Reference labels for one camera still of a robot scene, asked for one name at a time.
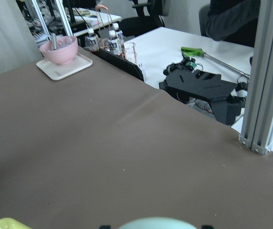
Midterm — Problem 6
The green plastic cup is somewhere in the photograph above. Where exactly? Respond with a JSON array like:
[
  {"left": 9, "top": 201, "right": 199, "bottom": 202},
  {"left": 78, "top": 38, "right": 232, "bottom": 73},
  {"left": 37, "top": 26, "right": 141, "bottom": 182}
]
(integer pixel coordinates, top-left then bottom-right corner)
[{"left": 119, "top": 217, "right": 196, "bottom": 229}]

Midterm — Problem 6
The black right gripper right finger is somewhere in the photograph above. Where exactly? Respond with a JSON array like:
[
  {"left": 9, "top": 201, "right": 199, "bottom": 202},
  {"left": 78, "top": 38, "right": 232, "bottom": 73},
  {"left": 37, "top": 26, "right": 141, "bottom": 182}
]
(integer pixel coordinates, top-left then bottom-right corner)
[{"left": 201, "top": 225, "right": 212, "bottom": 229}]

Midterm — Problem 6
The water bottle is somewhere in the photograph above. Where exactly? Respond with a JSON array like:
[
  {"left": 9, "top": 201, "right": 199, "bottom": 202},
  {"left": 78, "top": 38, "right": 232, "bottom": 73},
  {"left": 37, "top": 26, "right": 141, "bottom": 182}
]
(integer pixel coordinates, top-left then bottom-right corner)
[{"left": 108, "top": 30, "right": 122, "bottom": 55}]

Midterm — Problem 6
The beige tray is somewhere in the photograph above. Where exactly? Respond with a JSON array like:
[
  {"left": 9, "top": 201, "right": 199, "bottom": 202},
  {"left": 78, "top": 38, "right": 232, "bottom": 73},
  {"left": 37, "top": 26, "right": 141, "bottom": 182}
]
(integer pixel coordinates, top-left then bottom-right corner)
[{"left": 36, "top": 53, "right": 93, "bottom": 81}]

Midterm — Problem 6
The yellow plastic cup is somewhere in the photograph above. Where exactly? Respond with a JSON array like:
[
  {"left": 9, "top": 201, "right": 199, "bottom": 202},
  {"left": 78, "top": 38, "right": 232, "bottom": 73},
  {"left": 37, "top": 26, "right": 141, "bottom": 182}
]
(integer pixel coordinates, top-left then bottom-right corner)
[{"left": 0, "top": 218, "right": 31, "bottom": 229}]

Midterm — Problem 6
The pink bowl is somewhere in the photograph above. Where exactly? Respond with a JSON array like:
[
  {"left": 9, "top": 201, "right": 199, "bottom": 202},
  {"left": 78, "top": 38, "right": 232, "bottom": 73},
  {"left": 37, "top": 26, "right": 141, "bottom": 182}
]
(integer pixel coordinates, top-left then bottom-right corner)
[{"left": 39, "top": 36, "right": 78, "bottom": 65}]

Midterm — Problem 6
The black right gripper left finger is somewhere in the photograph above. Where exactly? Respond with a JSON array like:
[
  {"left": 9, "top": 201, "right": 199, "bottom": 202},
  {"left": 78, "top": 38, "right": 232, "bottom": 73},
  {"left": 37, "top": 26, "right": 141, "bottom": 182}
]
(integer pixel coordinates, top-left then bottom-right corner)
[{"left": 99, "top": 225, "right": 111, "bottom": 229}]

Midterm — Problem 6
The green handled tool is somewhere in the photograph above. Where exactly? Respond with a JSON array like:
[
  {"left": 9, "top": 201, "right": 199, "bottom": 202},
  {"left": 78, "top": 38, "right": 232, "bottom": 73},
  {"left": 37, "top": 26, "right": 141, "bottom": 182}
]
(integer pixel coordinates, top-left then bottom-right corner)
[{"left": 181, "top": 47, "right": 250, "bottom": 79}]

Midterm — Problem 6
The aluminium frame post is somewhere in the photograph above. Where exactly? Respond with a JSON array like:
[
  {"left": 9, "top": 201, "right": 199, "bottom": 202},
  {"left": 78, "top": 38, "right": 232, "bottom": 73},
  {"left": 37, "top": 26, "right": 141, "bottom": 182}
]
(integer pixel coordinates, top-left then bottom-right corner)
[{"left": 239, "top": 0, "right": 273, "bottom": 155}]

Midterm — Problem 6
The black electronics box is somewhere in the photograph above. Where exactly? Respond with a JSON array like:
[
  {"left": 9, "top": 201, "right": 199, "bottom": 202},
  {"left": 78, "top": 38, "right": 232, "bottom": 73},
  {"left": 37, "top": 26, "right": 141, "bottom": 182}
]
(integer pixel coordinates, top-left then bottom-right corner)
[{"left": 159, "top": 63, "right": 248, "bottom": 125}]

